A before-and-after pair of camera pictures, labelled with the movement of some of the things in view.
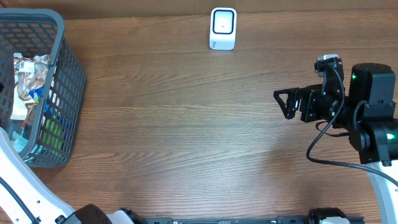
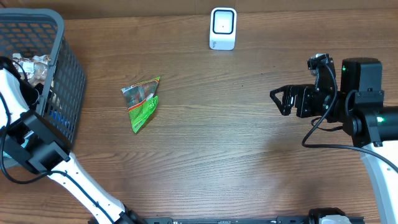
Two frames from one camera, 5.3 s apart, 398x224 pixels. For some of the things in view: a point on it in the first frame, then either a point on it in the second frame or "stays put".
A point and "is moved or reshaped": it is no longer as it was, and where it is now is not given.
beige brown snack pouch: [31, 73] stays put
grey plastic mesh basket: [40, 31] stays put
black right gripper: [293, 94] stays put
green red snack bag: [27, 126] is moved or reshaped
